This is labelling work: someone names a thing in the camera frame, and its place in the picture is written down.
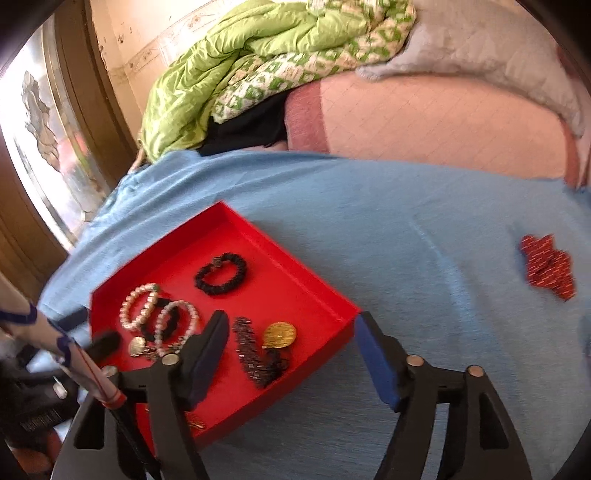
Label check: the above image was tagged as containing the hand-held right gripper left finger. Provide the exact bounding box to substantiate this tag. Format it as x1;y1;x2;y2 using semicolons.
51;310;230;480

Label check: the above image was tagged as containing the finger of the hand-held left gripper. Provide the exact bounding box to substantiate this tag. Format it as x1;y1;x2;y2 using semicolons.
55;308;88;330
85;331;123;361

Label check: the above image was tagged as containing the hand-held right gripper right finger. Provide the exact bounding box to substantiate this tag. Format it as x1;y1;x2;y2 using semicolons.
355;311;539;480

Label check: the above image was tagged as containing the pearl bracelet with green bead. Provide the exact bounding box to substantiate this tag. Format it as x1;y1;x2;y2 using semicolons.
119;283;161;332

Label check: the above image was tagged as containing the purple beaded bracelet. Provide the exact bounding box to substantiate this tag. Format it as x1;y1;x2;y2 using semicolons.
232;316;278;389

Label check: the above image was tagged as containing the white bead bracelet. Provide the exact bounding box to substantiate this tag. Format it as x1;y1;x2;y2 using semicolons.
154;300;201;356

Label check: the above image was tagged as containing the red tray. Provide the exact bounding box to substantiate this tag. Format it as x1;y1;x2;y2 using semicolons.
90;200;362;450

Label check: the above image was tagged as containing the small gold charm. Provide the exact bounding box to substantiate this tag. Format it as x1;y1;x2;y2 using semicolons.
128;336;183;361

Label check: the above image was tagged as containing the plain black scrunchie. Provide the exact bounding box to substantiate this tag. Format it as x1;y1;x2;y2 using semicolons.
139;298;183;342

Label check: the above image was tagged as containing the black scrunchie with bead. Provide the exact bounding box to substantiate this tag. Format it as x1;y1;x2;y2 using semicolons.
194;252;247;296

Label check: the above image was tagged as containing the blue blanket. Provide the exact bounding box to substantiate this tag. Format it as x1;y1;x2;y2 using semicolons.
37;150;591;480

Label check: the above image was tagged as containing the stained glass window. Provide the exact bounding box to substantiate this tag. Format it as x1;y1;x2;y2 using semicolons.
0;23;100;250

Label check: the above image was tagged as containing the red beaded hair clip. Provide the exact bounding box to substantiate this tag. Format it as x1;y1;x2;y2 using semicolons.
521;234;577;301

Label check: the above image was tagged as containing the black cloth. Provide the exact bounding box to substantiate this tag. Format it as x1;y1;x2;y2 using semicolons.
198;92;289;158

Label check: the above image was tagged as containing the pink bed sheet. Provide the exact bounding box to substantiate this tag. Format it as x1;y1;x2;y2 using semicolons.
284;76;591;188

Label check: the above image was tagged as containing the green quilt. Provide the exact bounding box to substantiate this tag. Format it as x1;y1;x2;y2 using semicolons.
141;0;414;162

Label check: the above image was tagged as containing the grey pillow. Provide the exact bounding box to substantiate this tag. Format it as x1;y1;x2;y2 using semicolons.
358;0;585;137

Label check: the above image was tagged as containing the white blue braided cable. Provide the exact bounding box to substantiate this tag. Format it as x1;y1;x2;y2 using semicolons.
0;277;160;480

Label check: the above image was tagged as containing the wooden window frame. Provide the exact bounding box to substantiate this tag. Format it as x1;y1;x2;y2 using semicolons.
0;0;144;296

